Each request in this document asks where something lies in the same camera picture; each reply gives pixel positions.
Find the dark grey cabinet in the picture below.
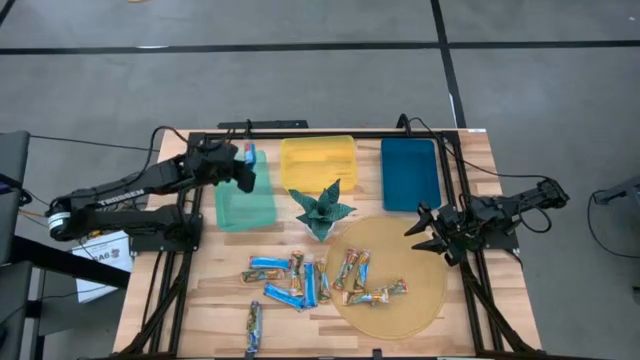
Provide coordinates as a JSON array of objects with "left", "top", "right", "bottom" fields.
[{"left": 0, "top": 259, "right": 46, "bottom": 360}]

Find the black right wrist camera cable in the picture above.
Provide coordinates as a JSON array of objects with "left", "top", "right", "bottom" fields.
[{"left": 517, "top": 199, "right": 555, "bottom": 235}]

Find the translucent yellow plastic bin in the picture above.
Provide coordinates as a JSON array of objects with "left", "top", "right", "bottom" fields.
[{"left": 279, "top": 134, "right": 359, "bottom": 195}]

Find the blue plastic bin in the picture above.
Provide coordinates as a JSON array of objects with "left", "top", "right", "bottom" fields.
[{"left": 380, "top": 137, "right": 443, "bottom": 213}]

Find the long black bar device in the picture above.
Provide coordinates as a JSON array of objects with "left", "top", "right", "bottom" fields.
[{"left": 217, "top": 119, "right": 310, "bottom": 131}]

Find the snake plant in white pot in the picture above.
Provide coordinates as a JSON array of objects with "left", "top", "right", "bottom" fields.
[{"left": 288, "top": 178, "right": 357, "bottom": 245}]

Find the translucent green plastic bin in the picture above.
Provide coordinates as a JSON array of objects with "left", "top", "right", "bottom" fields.
[{"left": 214, "top": 148, "right": 279, "bottom": 234}]

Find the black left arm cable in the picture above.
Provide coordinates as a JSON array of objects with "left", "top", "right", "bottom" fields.
[{"left": 145, "top": 124, "right": 191, "bottom": 169}]

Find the white printed paper sheet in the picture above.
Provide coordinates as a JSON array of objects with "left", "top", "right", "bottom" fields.
[{"left": 71, "top": 230, "right": 135, "bottom": 305}]

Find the black beam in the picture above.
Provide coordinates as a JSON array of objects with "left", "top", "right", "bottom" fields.
[{"left": 9, "top": 234, "right": 132, "bottom": 290}]

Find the large light blue bag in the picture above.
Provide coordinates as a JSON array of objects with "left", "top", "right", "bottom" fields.
[{"left": 341, "top": 289, "right": 391, "bottom": 308}]

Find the grey stand leg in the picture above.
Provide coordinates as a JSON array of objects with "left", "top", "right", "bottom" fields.
[{"left": 593, "top": 174, "right": 640, "bottom": 206}]

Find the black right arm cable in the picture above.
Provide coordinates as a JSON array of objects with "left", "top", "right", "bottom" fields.
[{"left": 397, "top": 113, "right": 554, "bottom": 181}]

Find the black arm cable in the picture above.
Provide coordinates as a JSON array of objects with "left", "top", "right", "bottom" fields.
[
  {"left": 397, "top": 113, "right": 554, "bottom": 181},
  {"left": 145, "top": 124, "right": 191, "bottom": 169}
]

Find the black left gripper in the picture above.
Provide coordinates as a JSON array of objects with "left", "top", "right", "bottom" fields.
[{"left": 188, "top": 141, "right": 258, "bottom": 194}]

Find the blue oatmeal raisin granola bar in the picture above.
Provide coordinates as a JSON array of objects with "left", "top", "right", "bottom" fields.
[
  {"left": 248, "top": 255, "right": 293, "bottom": 272},
  {"left": 262, "top": 281, "right": 307, "bottom": 313},
  {"left": 245, "top": 300, "right": 264, "bottom": 356},
  {"left": 302, "top": 258, "right": 319, "bottom": 309}
]

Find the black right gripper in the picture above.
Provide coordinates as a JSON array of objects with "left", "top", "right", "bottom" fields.
[{"left": 404, "top": 199, "right": 485, "bottom": 268}]

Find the round woven straw placemat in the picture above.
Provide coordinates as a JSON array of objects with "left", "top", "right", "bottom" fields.
[{"left": 324, "top": 215, "right": 449, "bottom": 341}]

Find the thin black floor cable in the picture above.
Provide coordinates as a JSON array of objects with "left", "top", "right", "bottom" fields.
[
  {"left": 28, "top": 133, "right": 161, "bottom": 153},
  {"left": 586, "top": 189, "right": 640, "bottom": 260}
]

